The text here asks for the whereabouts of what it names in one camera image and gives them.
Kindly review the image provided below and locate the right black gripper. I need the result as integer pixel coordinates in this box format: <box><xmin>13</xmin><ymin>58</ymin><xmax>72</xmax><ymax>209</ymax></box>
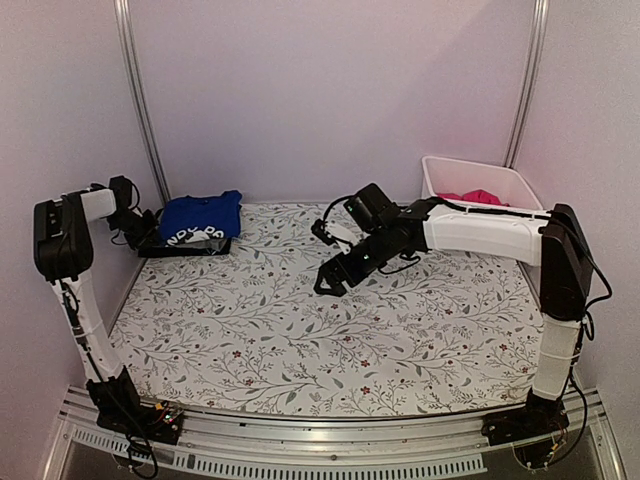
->
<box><xmin>314</xmin><ymin>227</ymin><xmax>395</xmax><ymax>297</ymax></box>

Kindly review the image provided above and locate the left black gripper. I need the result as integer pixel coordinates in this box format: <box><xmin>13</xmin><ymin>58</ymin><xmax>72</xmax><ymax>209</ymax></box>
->
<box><xmin>108</xmin><ymin>209</ymin><xmax>161</xmax><ymax>250</ymax></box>

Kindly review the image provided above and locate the blue t-shirt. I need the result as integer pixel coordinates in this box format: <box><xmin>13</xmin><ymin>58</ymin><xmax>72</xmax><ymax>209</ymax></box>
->
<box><xmin>158</xmin><ymin>190</ymin><xmax>242</xmax><ymax>246</ymax></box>

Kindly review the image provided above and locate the grey shirt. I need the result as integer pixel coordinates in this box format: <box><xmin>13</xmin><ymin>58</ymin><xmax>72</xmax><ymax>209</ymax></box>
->
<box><xmin>167</xmin><ymin>236</ymin><xmax>231</xmax><ymax>255</ymax></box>

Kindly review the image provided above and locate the pink garment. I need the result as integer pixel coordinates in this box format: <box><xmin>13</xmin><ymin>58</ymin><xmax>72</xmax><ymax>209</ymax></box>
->
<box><xmin>437</xmin><ymin>189</ymin><xmax>509</xmax><ymax>207</ymax></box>

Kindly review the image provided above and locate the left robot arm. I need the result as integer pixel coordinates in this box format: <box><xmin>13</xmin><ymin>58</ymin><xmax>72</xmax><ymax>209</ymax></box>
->
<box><xmin>33</xmin><ymin>176</ymin><xmax>153</xmax><ymax>434</ymax></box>

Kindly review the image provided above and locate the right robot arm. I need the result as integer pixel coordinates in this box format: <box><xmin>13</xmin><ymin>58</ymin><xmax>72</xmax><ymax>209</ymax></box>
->
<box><xmin>311</xmin><ymin>184</ymin><xmax>603</xmax><ymax>436</ymax></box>

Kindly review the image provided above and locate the white plastic laundry bin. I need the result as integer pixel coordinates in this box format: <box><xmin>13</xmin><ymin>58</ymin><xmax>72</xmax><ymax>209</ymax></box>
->
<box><xmin>421</xmin><ymin>156</ymin><xmax>543</xmax><ymax>211</ymax></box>

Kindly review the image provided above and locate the folded black garment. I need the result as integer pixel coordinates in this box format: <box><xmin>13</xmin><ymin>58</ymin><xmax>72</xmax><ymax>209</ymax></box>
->
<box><xmin>137</xmin><ymin>238</ymin><xmax>231</xmax><ymax>259</ymax></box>

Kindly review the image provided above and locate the floral tablecloth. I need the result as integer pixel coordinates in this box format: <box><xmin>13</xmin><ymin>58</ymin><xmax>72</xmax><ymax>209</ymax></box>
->
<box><xmin>110</xmin><ymin>204</ymin><xmax>543</xmax><ymax>417</ymax></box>

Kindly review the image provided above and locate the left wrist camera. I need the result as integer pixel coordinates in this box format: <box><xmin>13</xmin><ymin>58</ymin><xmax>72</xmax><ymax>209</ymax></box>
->
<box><xmin>108</xmin><ymin>175</ymin><xmax>140</xmax><ymax>213</ymax></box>

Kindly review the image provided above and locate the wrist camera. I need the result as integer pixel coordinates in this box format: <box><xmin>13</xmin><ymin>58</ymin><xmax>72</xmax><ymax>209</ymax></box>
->
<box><xmin>311</xmin><ymin>183</ymin><xmax>402</xmax><ymax>253</ymax></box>
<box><xmin>108</xmin><ymin>175</ymin><xmax>140</xmax><ymax>213</ymax></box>

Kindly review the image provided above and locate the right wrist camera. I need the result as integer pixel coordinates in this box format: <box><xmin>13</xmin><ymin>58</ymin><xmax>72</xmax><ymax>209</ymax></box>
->
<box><xmin>311</xmin><ymin>183</ymin><xmax>402</xmax><ymax>253</ymax></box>

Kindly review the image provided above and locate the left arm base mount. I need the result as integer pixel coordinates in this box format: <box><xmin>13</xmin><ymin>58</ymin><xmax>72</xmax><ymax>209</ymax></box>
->
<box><xmin>96</xmin><ymin>395</ymin><xmax>184</xmax><ymax>445</ymax></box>

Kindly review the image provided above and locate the front aluminium rail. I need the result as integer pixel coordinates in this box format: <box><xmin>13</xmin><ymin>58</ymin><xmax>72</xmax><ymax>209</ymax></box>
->
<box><xmin>42</xmin><ymin>387</ymin><xmax>626</xmax><ymax>480</ymax></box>

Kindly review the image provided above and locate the left aluminium frame post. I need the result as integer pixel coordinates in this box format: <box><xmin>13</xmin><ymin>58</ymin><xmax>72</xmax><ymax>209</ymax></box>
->
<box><xmin>113</xmin><ymin>0</ymin><xmax>171</xmax><ymax>205</ymax></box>

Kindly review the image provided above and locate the aluminium frame post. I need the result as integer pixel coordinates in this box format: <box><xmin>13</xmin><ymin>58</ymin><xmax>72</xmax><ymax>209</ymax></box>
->
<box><xmin>113</xmin><ymin>0</ymin><xmax>171</xmax><ymax>205</ymax></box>
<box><xmin>503</xmin><ymin>0</ymin><xmax>550</xmax><ymax>170</ymax></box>

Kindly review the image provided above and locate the right aluminium frame post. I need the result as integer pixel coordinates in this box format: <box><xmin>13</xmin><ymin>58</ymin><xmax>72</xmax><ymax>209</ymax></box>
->
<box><xmin>503</xmin><ymin>0</ymin><xmax>550</xmax><ymax>170</ymax></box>

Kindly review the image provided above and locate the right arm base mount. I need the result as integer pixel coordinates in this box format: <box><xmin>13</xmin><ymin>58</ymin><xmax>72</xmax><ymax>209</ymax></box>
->
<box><xmin>481</xmin><ymin>396</ymin><xmax>569</xmax><ymax>470</ymax></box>

